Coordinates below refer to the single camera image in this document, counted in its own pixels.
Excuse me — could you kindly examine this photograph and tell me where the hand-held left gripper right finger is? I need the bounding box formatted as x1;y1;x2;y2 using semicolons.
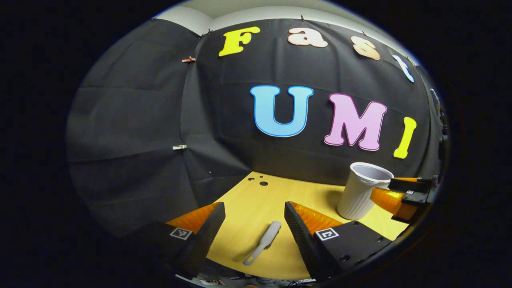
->
284;201;392;281

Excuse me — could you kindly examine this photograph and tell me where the white ribbed garbage bin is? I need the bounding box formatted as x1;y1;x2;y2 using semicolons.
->
337;162;394;220

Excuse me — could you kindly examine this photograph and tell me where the small grey broom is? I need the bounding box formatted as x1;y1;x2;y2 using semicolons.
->
243;221;282;266

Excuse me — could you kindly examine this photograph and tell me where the yellow wooden desktop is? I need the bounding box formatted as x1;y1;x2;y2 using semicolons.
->
206;171;409;280

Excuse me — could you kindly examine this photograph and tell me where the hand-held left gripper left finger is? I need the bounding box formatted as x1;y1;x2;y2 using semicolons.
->
132;202;226;279

